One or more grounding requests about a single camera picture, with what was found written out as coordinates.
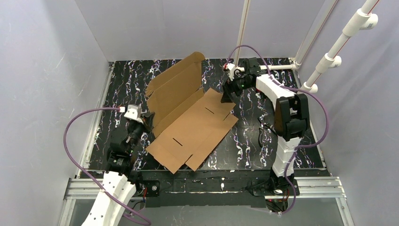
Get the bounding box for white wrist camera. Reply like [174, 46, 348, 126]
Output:
[223, 63, 239, 81]
[124, 105, 143, 123]

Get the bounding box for white PVC pipe frame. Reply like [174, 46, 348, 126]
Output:
[231, 0, 342, 73]

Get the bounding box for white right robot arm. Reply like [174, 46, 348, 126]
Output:
[221, 57, 310, 178]

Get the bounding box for brown cardboard box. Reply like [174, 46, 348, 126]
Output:
[145, 52, 238, 173]

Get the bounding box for black handled pliers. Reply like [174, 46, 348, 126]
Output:
[257, 123, 277, 148]

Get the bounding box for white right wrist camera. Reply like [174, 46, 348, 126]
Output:
[223, 63, 239, 81]

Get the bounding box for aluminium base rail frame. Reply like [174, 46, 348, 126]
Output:
[62, 168, 345, 214]

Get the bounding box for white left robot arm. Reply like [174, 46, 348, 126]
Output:
[82, 110, 154, 226]

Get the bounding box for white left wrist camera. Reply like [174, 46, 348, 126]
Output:
[124, 105, 143, 123]

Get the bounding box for white PVC camera pole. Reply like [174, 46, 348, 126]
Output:
[301, 0, 379, 93]

